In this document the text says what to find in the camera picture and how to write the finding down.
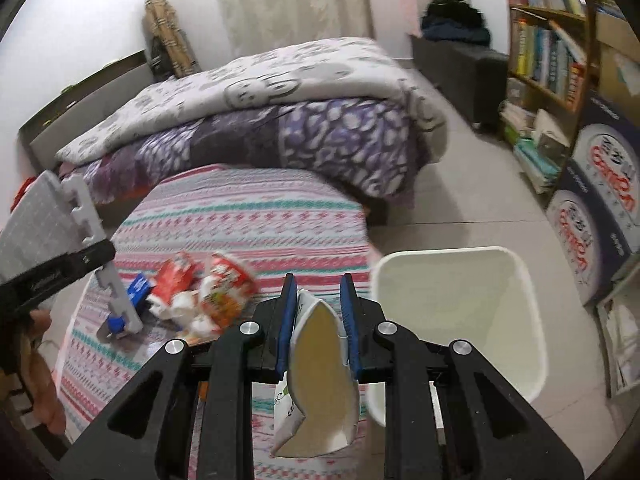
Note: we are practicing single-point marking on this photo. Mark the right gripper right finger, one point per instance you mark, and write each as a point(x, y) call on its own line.
point(449, 414)

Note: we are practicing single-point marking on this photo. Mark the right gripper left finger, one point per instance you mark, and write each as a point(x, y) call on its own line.
point(184, 395)

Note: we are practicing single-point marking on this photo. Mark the white tissue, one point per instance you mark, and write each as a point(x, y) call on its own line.
point(194, 324)

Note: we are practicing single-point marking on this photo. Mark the blue carton box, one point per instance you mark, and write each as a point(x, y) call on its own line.
point(138, 291)

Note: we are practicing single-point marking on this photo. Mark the red snack wrapper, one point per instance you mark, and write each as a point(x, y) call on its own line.
point(226, 288)

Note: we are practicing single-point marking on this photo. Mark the red paper cup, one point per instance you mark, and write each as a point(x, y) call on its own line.
point(176, 275)

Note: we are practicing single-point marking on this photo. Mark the white trash bin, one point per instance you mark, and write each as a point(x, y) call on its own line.
point(484, 295)

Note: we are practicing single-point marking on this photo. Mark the person's hand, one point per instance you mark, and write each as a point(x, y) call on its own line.
point(48, 409)

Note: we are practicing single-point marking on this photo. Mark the grey foam mat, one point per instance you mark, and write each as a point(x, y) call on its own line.
point(53, 217)

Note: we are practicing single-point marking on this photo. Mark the grey bed headboard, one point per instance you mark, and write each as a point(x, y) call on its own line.
point(81, 106)

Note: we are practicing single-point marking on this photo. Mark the white metal rack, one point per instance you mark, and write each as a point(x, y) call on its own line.
point(619, 322)

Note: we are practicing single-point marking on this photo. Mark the patterned round tablecloth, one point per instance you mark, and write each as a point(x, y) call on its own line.
point(277, 222)

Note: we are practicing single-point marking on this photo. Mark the lower Ganten water box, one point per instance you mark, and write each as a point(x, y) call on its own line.
point(592, 242)

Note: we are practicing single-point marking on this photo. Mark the ganten water box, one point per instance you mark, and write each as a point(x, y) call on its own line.
point(607, 151)
point(592, 242)

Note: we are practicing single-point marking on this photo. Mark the purple patterned blanket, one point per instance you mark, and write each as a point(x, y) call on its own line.
point(370, 146)

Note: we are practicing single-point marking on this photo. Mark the plaid beige coat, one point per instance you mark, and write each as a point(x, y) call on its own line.
point(171, 54)

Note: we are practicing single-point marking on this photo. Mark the upper Ganten water box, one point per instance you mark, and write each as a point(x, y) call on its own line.
point(607, 151)

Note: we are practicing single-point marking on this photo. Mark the black storage bench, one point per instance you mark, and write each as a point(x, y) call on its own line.
point(472, 78)

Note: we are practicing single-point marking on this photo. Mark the cream lace curtain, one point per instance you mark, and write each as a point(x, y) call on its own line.
point(256, 26)

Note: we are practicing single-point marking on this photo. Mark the dark clothes pile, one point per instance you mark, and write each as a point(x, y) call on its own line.
point(454, 20)

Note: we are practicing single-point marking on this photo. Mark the brown cardboard box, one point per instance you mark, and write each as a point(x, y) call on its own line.
point(619, 63)

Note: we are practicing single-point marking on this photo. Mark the wooden bookshelf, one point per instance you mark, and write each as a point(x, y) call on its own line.
point(548, 76)

